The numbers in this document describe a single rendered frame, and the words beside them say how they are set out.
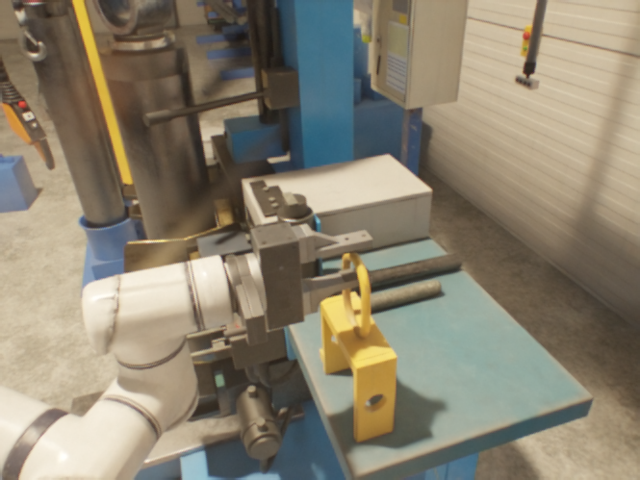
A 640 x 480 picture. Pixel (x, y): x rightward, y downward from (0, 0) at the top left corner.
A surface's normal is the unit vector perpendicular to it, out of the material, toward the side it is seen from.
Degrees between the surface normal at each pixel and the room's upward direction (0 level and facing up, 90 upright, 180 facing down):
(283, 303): 90
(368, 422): 90
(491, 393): 0
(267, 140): 90
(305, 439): 0
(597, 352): 0
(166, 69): 90
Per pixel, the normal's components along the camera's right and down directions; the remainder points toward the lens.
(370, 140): 0.32, 0.49
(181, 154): 0.63, 0.39
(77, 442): 0.22, -0.79
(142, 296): 0.17, -0.34
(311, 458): -0.04, -0.85
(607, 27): -0.95, 0.20
